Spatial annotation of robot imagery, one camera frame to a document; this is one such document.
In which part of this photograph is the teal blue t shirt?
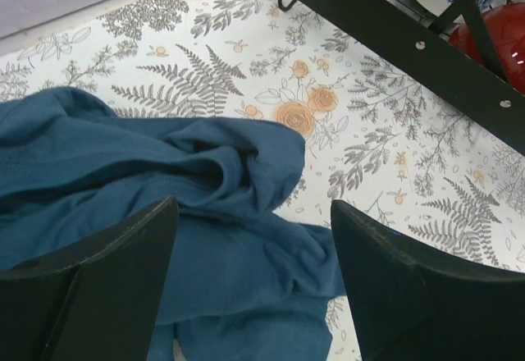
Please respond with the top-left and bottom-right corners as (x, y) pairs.
(1, 87), (345, 360)

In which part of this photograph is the black wire dish rack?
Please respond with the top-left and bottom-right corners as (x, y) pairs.
(278, 0), (524, 153)

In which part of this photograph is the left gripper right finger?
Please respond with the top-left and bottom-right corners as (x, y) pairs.
(331, 200), (524, 360)

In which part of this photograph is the red bowl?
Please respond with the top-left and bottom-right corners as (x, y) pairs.
(448, 2), (524, 94)

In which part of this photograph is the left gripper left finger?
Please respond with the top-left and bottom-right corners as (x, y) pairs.
(1, 198), (179, 361)

